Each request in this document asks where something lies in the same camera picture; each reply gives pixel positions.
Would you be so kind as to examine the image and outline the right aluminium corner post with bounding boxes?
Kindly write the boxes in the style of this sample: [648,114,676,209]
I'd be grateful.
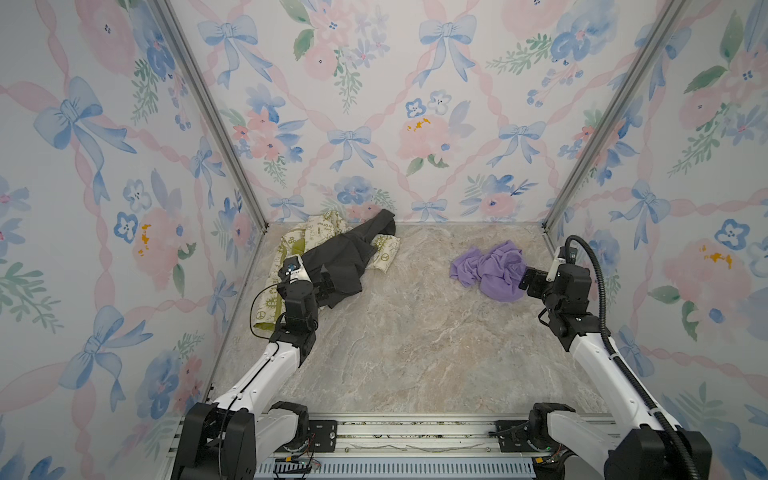
[542,0,688,234]

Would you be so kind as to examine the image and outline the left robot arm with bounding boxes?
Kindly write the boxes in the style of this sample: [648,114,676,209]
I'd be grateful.
[170,256,329,479]

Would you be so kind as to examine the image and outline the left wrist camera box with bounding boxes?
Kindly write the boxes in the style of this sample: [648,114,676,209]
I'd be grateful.
[279,255,311,284]

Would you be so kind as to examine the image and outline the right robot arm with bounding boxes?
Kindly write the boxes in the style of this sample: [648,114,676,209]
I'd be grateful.
[519,259,712,479]

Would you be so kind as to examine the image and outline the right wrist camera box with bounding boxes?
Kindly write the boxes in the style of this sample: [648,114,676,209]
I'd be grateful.
[548,246,577,282]

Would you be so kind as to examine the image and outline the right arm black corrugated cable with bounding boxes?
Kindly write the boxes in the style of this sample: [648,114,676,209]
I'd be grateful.
[562,235,702,480]

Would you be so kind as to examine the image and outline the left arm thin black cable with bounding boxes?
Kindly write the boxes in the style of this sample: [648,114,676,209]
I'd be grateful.
[217,281,289,480]

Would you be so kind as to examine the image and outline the purple cloth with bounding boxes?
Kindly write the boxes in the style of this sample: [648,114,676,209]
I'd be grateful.
[449,241,527,303]

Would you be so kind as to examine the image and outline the aluminium corner post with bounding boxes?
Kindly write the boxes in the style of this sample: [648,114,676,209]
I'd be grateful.
[542,0,688,234]
[148,0,268,234]

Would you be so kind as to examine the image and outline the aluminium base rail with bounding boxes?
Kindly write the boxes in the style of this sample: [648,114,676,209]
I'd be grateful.
[160,408,602,479]

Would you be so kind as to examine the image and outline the left aluminium corner post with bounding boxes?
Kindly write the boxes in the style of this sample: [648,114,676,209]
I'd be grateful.
[148,0,268,234]

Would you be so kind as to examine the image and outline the cream green printed cloth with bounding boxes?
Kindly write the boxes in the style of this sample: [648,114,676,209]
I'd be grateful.
[250,210,400,336]

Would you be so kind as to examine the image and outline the black cloth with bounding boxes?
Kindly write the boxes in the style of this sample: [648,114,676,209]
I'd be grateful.
[302,209,397,308]

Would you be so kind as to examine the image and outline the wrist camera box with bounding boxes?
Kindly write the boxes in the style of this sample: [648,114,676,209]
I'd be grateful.
[548,246,577,282]
[279,255,311,284]

